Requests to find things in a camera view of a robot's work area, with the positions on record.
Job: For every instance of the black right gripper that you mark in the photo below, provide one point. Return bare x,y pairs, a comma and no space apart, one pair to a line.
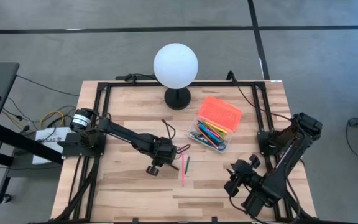
244,175

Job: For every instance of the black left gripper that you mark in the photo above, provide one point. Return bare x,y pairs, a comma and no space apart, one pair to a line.
163,152

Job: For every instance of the pink pencil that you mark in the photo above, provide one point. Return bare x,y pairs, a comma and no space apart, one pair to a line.
183,171

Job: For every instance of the dark green pen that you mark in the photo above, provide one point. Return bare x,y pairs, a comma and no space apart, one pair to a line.
187,165

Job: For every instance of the clear plastic supply box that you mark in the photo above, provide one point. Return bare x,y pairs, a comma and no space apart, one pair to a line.
197,129

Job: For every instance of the teal pen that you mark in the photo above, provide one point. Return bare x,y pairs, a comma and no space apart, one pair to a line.
210,132

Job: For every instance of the orange plastic box lid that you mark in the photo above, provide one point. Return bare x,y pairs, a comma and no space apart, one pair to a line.
219,113

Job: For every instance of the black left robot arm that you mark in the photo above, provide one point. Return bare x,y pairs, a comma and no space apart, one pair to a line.
123,135

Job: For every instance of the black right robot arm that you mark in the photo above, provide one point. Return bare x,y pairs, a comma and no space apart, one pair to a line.
278,177

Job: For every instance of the blue scissors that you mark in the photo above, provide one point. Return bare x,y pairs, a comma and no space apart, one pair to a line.
221,148

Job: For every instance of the orange pencil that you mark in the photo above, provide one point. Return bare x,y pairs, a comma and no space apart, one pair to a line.
207,138

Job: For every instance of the yellow highlighter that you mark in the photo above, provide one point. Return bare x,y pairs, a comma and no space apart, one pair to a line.
219,128

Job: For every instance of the white globe table lamp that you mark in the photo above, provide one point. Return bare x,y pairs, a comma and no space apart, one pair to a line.
176,65

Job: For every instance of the white printed paper sheet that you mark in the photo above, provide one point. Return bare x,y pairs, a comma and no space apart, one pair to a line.
42,155

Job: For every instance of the black desk leg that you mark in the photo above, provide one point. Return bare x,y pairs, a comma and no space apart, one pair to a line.
20,141

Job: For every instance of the black aluminium table frame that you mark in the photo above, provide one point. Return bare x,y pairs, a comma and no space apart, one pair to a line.
213,84

